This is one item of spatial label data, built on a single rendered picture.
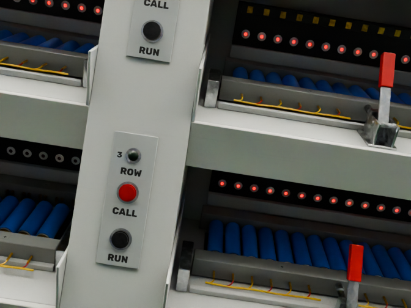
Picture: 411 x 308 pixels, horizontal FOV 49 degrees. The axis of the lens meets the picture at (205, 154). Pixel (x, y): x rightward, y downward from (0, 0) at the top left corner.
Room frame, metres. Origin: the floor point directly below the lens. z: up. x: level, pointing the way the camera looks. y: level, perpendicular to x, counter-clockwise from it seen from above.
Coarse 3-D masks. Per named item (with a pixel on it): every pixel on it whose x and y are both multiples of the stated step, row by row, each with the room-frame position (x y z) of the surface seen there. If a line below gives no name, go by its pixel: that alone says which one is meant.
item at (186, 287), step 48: (240, 192) 0.58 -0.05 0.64; (288, 192) 0.58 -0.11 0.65; (336, 192) 0.58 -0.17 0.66; (192, 240) 0.55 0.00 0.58; (240, 240) 0.56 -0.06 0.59; (288, 240) 0.54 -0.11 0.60; (336, 240) 0.57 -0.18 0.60; (384, 240) 0.57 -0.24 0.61; (192, 288) 0.46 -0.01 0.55; (240, 288) 0.47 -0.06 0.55; (288, 288) 0.49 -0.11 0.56; (336, 288) 0.47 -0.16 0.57; (384, 288) 0.48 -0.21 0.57
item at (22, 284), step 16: (0, 160) 0.58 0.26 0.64; (32, 176) 0.58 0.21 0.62; (48, 176) 0.58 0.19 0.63; (64, 176) 0.58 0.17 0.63; (64, 240) 0.47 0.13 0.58; (64, 256) 0.41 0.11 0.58; (0, 272) 0.45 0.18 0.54; (16, 272) 0.45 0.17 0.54; (32, 272) 0.46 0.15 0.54; (48, 272) 0.46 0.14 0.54; (0, 288) 0.43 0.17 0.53; (16, 288) 0.43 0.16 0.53; (32, 288) 0.44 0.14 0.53; (48, 288) 0.44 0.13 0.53; (0, 304) 0.41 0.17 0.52; (16, 304) 0.41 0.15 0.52; (32, 304) 0.42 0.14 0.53; (48, 304) 0.42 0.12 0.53
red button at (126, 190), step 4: (128, 184) 0.41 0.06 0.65; (120, 188) 0.41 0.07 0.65; (124, 188) 0.41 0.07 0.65; (128, 188) 0.41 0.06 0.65; (132, 188) 0.41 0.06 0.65; (120, 192) 0.41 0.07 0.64; (124, 192) 0.41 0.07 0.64; (128, 192) 0.41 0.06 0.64; (132, 192) 0.41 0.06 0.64; (120, 196) 0.41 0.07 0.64; (124, 196) 0.41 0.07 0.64; (128, 196) 0.41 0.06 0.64; (132, 196) 0.41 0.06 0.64; (124, 200) 0.41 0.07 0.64; (128, 200) 0.41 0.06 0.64
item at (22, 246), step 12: (0, 240) 0.46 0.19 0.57; (12, 240) 0.46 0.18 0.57; (24, 240) 0.46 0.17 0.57; (36, 240) 0.47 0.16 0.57; (48, 240) 0.47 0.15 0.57; (60, 240) 0.47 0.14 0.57; (0, 252) 0.46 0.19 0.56; (12, 252) 0.46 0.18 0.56; (24, 252) 0.46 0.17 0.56; (36, 252) 0.46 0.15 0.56; (48, 252) 0.46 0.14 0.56; (0, 264) 0.45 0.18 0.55
